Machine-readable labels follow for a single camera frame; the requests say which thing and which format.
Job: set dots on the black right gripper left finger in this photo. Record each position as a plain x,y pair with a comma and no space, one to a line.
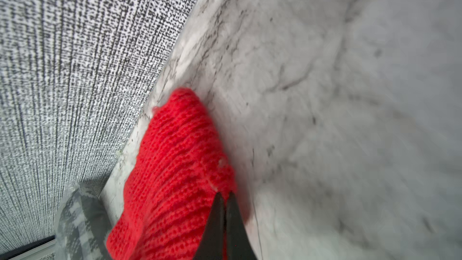
211,246

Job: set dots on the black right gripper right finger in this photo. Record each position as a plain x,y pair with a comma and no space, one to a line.
238,246

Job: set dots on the red knitted scarf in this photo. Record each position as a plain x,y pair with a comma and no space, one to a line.
180,167

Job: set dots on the black white houndstooth scarf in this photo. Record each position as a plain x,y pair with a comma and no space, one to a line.
81,225

